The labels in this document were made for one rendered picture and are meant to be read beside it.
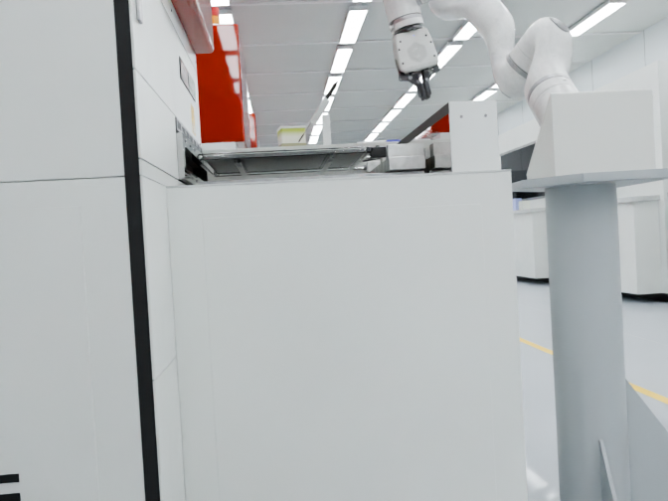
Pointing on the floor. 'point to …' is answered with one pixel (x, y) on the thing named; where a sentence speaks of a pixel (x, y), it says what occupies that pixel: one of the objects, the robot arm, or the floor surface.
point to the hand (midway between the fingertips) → (423, 91)
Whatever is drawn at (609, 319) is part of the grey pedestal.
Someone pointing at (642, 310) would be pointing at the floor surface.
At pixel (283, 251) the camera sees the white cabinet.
